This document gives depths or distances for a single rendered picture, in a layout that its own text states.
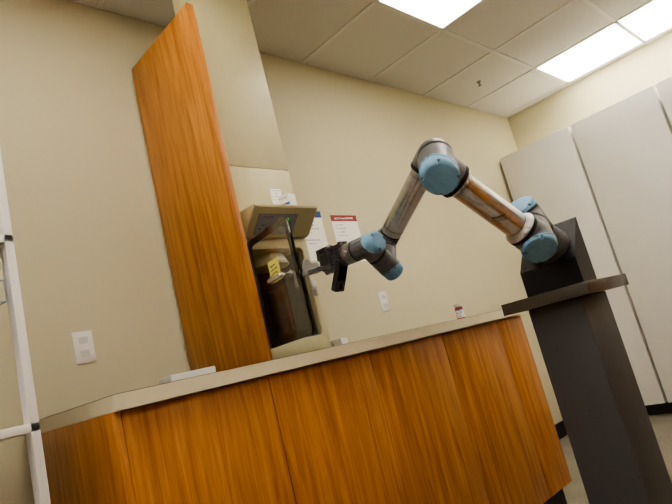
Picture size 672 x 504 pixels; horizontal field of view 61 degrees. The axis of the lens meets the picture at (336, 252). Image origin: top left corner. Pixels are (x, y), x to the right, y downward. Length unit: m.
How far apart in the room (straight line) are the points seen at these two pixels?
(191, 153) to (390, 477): 1.38
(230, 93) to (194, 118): 0.23
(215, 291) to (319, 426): 0.66
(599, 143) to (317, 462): 3.49
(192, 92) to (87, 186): 0.56
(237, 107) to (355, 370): 1.16
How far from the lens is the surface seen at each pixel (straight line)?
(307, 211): 2.27
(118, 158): 2.56
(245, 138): 2.37
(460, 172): 1.76
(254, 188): 2.28
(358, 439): 1.95
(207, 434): 1.61
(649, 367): 4.65
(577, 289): 1.98
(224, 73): 2.48
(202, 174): 2.23
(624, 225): 4.60
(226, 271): 2.10
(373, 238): 1.87
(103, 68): 2.77
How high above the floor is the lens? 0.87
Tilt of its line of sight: 11 degrees up
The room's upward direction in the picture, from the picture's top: 14 degrees counter-clockwise
